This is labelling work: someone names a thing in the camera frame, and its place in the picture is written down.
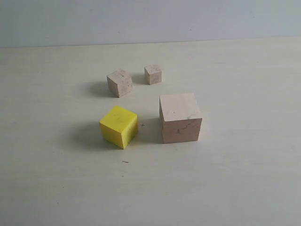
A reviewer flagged large wooden cube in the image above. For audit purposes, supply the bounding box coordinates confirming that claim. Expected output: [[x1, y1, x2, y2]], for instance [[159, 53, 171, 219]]
[[159, 93, 202, 144]]

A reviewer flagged yellow cube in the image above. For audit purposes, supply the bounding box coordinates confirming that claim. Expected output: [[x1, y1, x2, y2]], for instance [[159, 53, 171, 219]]
[[99, 105, 138, 149]]

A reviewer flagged medium wooden cube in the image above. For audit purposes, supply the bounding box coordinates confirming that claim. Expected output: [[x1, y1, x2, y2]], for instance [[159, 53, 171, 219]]
[[107, 69, 133, 98]]

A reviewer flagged small wooden cube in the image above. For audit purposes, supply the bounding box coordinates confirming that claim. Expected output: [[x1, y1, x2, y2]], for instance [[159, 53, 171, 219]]
[[144, 65, 162, 85]]

